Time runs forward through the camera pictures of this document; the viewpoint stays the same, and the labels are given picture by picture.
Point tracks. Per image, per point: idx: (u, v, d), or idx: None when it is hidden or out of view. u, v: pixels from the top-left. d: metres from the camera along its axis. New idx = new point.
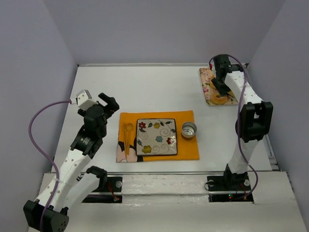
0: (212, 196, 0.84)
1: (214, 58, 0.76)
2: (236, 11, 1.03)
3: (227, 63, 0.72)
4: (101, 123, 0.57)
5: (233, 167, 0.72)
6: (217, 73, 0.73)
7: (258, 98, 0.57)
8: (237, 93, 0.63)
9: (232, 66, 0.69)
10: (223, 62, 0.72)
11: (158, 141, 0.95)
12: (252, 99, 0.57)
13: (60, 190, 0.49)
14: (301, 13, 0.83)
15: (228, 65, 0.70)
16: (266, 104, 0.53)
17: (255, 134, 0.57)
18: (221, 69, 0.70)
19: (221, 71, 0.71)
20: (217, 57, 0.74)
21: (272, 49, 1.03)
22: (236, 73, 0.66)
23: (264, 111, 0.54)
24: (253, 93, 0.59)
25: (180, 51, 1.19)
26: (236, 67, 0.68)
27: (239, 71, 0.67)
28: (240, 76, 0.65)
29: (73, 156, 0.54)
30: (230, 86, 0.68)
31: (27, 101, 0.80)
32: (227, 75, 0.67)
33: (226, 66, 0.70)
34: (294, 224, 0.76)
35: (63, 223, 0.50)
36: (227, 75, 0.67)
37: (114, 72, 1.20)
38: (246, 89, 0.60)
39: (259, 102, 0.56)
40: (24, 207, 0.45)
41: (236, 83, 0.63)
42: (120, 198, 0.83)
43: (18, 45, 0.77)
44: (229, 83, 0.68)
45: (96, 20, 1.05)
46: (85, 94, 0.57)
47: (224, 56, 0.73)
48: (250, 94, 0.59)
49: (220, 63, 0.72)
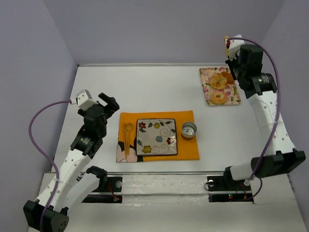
0: (212, 196, 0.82)
1: (243, 50, 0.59)
2: (237, 11, 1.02)
3: (256, 66, 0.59)
4: (102, 123, 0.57)
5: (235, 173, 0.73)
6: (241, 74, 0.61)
7: (289, 144, 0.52)
8: (263, 125, 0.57)
9: (263, 80, 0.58)
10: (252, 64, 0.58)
11: (158, 141, 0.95)
12: (282, 145, 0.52)
13: (60, 190, 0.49)
14: (301, 13, 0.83)
15: (257, 77, 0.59)
16: (298, 155, 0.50)
17: (273, 174, 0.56)
18: (248, 82, 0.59)
19: (247, 83, 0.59)
20: (249, 51, 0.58)
21: (272, 49, 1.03)
22: (268, 98, 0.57)
23: (293, 162, 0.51)
24: (284, 134, 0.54)
25: (180, 51, 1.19)
26: (267, 83, 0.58)
27: (271, 92, 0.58)
28: (272, 102, 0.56)
29: (72, 156, 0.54)
30: (255, 108, 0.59)
31: (27, 101, 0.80)
32: (256, 96, 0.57)
33: (256, 78, 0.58)
34: (294, 224, 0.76)
35: (62, 223, 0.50)
36: (256, 97, 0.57)
37: (113, 72, 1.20)
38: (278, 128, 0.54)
39: (288, 151, 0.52)
40: (24, 207, 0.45)
41: (267, 115, 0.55)
42: (120, 198, 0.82)
43: (18, 46, 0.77)
44: (255, 105, 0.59)
45: (96, 20, 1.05)
46: (85, 93, 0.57)
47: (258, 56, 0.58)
48: (280, 136, 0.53)
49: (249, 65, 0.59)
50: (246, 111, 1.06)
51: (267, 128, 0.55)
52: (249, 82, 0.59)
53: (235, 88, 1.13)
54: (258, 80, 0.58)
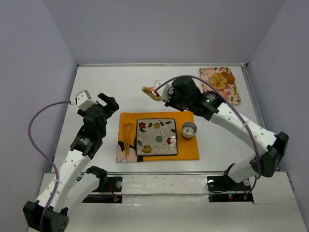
0: (212, 196, 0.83)
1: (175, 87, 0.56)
2: (237, 11, 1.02)
3: (196, 91, 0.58)
4: (101, 123, 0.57)
5: (233, 175, 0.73)
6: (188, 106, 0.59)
7: (271, 134, 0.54)
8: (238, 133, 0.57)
9: (210, 99, 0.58)
10: (192, 92, 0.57)
11: (158, 141, 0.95)
12: (266, 138, 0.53)
13: (60, 190, 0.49)
14: (301, 13, 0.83)
15: (203, 99, 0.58)
16: (283, 137, 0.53)
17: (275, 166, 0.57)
18: (202, 109, 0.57)
19: (202, 110, 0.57)
20: (182, 86, 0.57)
21: (272, 48, 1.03)
22: (224, 108, 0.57)
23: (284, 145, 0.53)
24: (259, 128, 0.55)
25: (180, 51, 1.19)
26: (215, 100, 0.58)
27: (222, 103, 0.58)
28: (230, 110, 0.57)
29: (72, 157, 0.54)
30: (219, 123, 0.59)
31: (27, 101, 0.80)
32: (215, 115, 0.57)
33: (203, 101, 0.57)
34: (294, 224, 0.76)
35: (63, 224, 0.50)
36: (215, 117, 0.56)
37: (113, 72, 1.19)
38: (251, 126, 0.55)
39: (273, 139, 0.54)
40: (24, 207, 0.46)
41: (234, 123, 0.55)
42: (119, 198, 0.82)
43: (17, 46, 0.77)
44: (217, 122, 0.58)
45: (96, 20, 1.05)
46: (85, 94, 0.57)
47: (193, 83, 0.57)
48: (259, 132, 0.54)
49: (191, 94, 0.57)
50: (246, 111, 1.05)
51: (243, 132, 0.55)
52: (202, 108, 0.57)
53: (235, 88, 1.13)
54: (206, 103, 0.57)
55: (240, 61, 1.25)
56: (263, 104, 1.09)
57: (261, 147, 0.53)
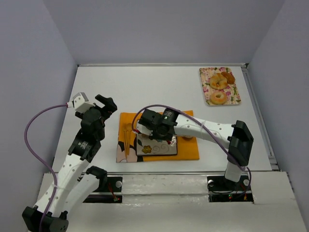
0: (212, 196, 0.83)
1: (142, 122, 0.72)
2: (238, 10, 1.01)
3: (156, 115, 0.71)
4: (99, 126, 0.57)
5: (231, 176, 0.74)
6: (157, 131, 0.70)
7: (227, 126, 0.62)
8: (202, 136, 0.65)
9: (168, 115, 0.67)
10: (152, 118, 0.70)
11: (158, 141, 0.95)
12: (224, 131, 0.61)
13: (58, 195, 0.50)
14: (301, 12, 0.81)
15: (163, 118, 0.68)
16: (238, 125, 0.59)
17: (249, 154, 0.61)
18: (163, 126, 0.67)
19: (164, 128, 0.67)
20: (143, 119, 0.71)
21: (272, 47, 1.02)
22: (182, 118, 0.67)
23: (243, 132, 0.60)
24: (217, 124, 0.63)
25: (181, 51, 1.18)
26: (173, 115, 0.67)
27: (179, 115, 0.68)
28: (187, 119, 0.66)
29: (70, 161, 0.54)
30: (186, 134, 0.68)
31: (27, 102, 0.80)
32: (176, 128, 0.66)
33: (162, 119, 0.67)
34: (294, 224, 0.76)
35: (63, 227, 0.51)
36: (176, 128, 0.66)
37: (113, 72, 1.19)
38: (208, 125, 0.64)
39: (232, 130, 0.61)
40: (23, 213, 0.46)
41: (193, 128, 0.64)
42: (120, 198, 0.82)
43: (17, 48, 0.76)
44: (182, 133, 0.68)
45: (96, 20, 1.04)
46: (82, 96, 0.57)
47: (149, 112, 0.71)
48: (217, 128, 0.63)
49: (152, 120, 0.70)
50: (246, 111, 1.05)
51: (204, 134, 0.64)
52: (164, 126, 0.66)
53: (235, 88, 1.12)
54: (165, 120, 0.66)
55: (240, 61, 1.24)
56: (263, 103, 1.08)
57: (223, 140, 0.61)
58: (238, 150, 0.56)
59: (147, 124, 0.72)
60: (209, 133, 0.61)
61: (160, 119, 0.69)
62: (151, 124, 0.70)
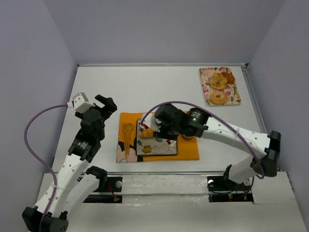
0: (212, 196, 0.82)
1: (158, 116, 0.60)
2: (238, 10, 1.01)
3: (180, 112, 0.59)
4: (99, 126, 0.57)
5: (234, 177, 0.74)
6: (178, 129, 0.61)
7: (264, 137, 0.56)
8: (233, 143, 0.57)
9: (196, 117, 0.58)
10: (175, 115, 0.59)
11: (158, 141, 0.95)
12: (261, 142, 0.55)
13: (58, 196, 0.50)
14: (301, 12, 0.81)
15: (189, 119, 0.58)
16: (276, 137, 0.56)
17: None
18: (190, 128, 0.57)
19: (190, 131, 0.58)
20: (163, 113, 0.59)
21: (272, 47, 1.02)
22: (213, 122, 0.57)
23: (279, 144, 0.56)
24: (252, 133, 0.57)
25: (181, 51, 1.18)
26: (202, 116, 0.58)
27: (209, 117, 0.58)
28: (219, 123, 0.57)
29: (70, 162, 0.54)
30: (213, 138, 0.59)
31: (27, 103, 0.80)
32: (205, 132, 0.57)
33: (190, 121, 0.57)
34: (294, 224, 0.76)
35: (63, 227, 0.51)
36: (205, 133, 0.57)
37: (112, 72, 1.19)
38: (243, 134, 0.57)
39: (268, 140, 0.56)
40: (23, 214, 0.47)
41: (226, 135, 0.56)
42: (120, 198, 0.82)
43: (17, 48, 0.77)
44: (209, 137, 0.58)
45: (95, 20, 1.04)
46: (81, 96, 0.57)
47: (171, 108, 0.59)
48: (252, 137, 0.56)
49: (176, 118, 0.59)
50: (246, 111, 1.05)
51: (238, 141, 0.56)
52: (190, 129, 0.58)
53: (235, 88, 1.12)
54: (194, 122, 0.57)
55: (240, 61, 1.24)
56: (263, 104, 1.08)
57: (259, 152, 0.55)
58: (274, 163, 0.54)
59: (163, 120, 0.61)
60: (248, 144, 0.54)
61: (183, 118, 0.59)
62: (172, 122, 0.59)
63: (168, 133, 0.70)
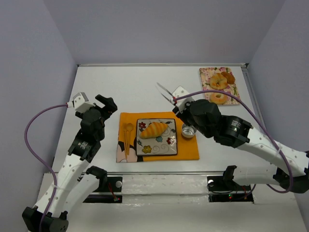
0: (212, 196, 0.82)
1: (197, 115, 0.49)
2: (238, 10, 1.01)
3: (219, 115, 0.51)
4: (99, 126, 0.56)
5: (239, 179, 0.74)
6: (213, 134, 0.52)
7: (302, 155, 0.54)
8: (271, 159, 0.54)
9: (237, 126, 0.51)
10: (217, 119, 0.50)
11: (158, 141, 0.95)
12: (301, 161, 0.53)
13: (58, 196, 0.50)
14: (301, 12, 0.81)
15: (229, 128, 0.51)
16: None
17: None
18: (229, 139, 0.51)
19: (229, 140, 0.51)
20: (207, 114, 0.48)
21: (272, 47, 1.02)
22: (256, 135, 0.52)
23: None
24: (291, 151, 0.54)
25: (180, 51, 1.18)
26: (242, 126, 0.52)
27: (251, 129, 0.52)
28: (260, 136, 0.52)
29: (70, 161, 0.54)
30: (249, 151, 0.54)
31: (27, 103, 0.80)
32: (246, 145, 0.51)
33: (231, 130, 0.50)
34: (294, 224, 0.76)
35: (63, 227, 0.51)
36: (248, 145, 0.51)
37: (112, 72, 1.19)
38: (284, 151, 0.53)
39: (306, 160, 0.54)
40: (23, 214, 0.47)
41: (269, 151, 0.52)
42: (120, 199, 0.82)
43: (17, 49, 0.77)
44: (246, 150, 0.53)
45: (95, 20, 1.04)
46: (82, 96, 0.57)
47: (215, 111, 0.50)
48: (292, 155, 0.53)
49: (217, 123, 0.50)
50: (246, 111, 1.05)
51: (277, 158, 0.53)
52: (230, 139, 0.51)
53: (235, 88, 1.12)
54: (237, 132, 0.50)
55: (240, 61, 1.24)
56: (263, 104, 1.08)
57: (298, 170, 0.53)
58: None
59: (199, 119, 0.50)
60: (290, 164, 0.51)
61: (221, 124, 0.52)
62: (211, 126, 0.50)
63: (187, 121, 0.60)
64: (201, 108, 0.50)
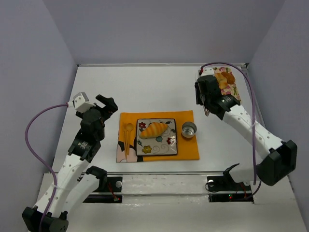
0: (212, 196, 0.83)
1: (200, 81, 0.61)
2: (238, 10, 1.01)
3: (217, 90, 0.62)
4: (99, 126, 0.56)
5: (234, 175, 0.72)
6: (207, 103, 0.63)
7: (277, 139, 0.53)
8: (245, 133, 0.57)
9: (226, 100, 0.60)
10: (213, 90, 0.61)
11: (158, 141, 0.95)
12: (272, 142, 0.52)
13: (58, 196, 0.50)
14: (301, 12, 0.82)
15: (220, 100, 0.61)
16: (290, 145, 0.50)
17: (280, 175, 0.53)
18: (216, 107, 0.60)
19: (216, 108, 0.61)
20: (205, 82, 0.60)
21: (272, 47, 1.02)
22: (237, 109, 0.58)
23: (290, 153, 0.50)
24: (268, 132, 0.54)
25: (181, 51, 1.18)
26: (232, 101, 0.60)
27: (237, 105, 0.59)
28: (242, 112, 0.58)
29: (70, 161, 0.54)
30: (230, 123, 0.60)
31: (27, 102, 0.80)
32: (226, 114, 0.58)
33: (219, 101, 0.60)
34: (294, 224, 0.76)
35: (63, 227, 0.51)
36: (226, 114, 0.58)
37: (112, 72, 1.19)
38: (257, 129, 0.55)
39: (279, 144, 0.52)
40: (23, 214, 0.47)
41: (242, 123, 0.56)
42: (120, 198, 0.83)
43: (18, 49, 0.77)
44: (228, 121, 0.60)
45: (95, 20, 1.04)
46: (82, 96, 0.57)
47: (215, 83, 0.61)
48: (265, 135, 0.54)
49: (212, 93, 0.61)
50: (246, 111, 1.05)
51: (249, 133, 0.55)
52: (217, 108, 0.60)
53: (235, 88, 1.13)
54: (222, 103, 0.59)
55: (240, 61, 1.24)
56: (263, 104, 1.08)
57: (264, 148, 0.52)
58: (271, 163, 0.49)
59: (201, 88, 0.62)
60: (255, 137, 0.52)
61: (216, 96, 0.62)
62: (207, 94, 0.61)
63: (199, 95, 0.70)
64: (204, 77, 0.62)
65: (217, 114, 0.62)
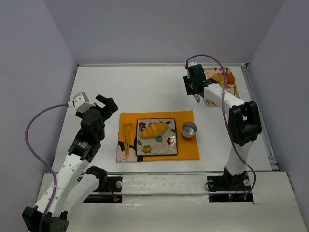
0: (212, 196, 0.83)
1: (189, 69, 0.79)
2: (237, 10, 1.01)
3: (202, 77, 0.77)
4: (99, 126, 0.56)
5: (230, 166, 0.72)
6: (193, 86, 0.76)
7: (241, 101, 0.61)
8: (218, 101, 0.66)
9: (207, 81, 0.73)
10: (198, 75, 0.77)
11: (158, 141, 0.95)
12: (236, 102, 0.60)
13: (58, 196, 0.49)
14: (301, 13, 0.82)
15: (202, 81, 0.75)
16: (250, 104, 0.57)
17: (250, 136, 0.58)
18: (197, 85, 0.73)
19: (197, 87, 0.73)
20: (192, 68, 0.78)
21: (272, 47, 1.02)
22: (214, 86, 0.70)
23: (251, 111, 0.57)
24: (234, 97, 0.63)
25: (180, 51, 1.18)
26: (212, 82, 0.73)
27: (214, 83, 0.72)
28: (217, 87, 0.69)
29: (70, 161, 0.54)
30: (209, 98, 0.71)
31: (27, 103, 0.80)
32: (205, 90, 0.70)
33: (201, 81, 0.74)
34: (294, 224, 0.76)
35: (63, 227, 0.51)
36: (204, 89, 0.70)
37: (112, 72, 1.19)
38: (226, 95, 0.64)
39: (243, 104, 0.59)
40: (23, 214, 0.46)
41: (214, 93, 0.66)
42: (120, 199, 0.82)
43: (18, 49, 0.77)
44: (208, 96, 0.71)
45: (95, 20, 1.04)
46: (82, 96, 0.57)
47: (200, 70, 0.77)
48: (231, 98, 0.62)
49: (197, 76, 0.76)
50: None
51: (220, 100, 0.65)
52: (198, 86, 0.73)
53: (235, 88, 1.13)
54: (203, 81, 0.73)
55: (240, 61, 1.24)
56: (263, 104, 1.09)
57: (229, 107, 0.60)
58: (233, 116, 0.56)
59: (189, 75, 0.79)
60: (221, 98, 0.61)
61: (200, 79, 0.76)
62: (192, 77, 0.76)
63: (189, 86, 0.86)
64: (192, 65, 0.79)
65: (200, 94, 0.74)
